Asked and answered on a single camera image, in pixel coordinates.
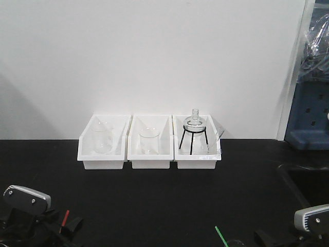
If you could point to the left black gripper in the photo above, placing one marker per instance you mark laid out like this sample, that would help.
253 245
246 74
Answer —
19 228

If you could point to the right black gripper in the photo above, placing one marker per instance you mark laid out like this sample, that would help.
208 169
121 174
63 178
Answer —
263 239

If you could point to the green plastic spoon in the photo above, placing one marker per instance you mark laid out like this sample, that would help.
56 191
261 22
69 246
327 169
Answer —
221 236

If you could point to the red plastic spoon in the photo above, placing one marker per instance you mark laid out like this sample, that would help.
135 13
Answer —
64 220

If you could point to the left white storage bin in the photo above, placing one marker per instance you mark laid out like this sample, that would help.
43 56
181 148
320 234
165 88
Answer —
119 126

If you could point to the white storage bin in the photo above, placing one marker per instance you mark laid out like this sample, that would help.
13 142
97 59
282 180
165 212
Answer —
163 123
119 126
199 158

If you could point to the right white storage bin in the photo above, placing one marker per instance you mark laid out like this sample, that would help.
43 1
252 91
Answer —
199 158

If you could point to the clear plastic sheet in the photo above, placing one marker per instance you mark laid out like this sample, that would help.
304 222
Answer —
213 146

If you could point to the blue plastic rack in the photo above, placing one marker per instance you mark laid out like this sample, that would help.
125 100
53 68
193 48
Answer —
307 127

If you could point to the left glass beaker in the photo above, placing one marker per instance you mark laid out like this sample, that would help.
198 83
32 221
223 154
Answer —
102 138

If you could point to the glass beaker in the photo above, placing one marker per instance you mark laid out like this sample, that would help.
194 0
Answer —
102 138
149 141

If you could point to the round glass flask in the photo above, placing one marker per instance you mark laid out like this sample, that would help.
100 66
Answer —
194 123

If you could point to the middle white storage bin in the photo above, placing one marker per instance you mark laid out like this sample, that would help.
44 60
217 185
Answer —
163 123

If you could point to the middle glass beaker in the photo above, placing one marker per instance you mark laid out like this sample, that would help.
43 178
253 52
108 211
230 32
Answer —
149 141

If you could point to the clear plastic bag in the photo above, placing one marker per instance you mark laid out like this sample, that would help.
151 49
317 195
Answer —
314 64

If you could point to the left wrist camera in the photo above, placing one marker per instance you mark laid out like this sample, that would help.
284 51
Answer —
27 200

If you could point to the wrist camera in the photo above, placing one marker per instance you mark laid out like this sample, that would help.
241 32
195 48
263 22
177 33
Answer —
27 200
312 219

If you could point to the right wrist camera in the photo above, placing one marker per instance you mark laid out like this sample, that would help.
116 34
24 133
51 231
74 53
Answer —
312 219

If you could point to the black wire tripod stand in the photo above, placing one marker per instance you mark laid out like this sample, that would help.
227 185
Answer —
193 133

